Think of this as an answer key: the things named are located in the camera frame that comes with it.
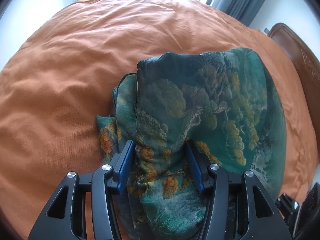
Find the green landscape print jacket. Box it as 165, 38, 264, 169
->
96, 48, 286, 239

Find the carved wooden headboard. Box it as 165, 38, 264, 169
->
268, 23, 320, 146

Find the orange bed cover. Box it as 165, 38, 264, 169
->
1, 0, 319, 239

